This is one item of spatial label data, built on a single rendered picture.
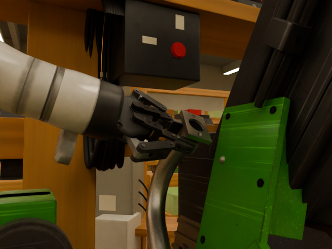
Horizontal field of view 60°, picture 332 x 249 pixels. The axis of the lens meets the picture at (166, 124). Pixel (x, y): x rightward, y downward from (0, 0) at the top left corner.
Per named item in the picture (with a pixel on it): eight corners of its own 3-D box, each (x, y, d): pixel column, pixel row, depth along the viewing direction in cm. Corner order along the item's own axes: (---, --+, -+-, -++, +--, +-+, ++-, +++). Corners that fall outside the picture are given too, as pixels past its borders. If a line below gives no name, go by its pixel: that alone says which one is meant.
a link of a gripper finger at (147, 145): (127, 156, 36) (160, 148, 40) (135, 168, 35) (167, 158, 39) (137, 142, 34) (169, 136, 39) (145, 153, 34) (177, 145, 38)
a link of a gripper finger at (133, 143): (115, 137, 37) (128, 134, 39) (134, 164, 35) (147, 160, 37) (122, 123, 36) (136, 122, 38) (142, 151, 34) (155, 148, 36)
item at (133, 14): (202, 81, 61) (201, 12, 62) (124, 72, 53) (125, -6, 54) (174, 91, 72) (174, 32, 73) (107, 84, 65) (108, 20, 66)
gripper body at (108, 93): (93, 103, 32) (167, 127, 35) (96, 64, 38) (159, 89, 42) (72, 147, 36) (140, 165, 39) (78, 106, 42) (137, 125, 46)
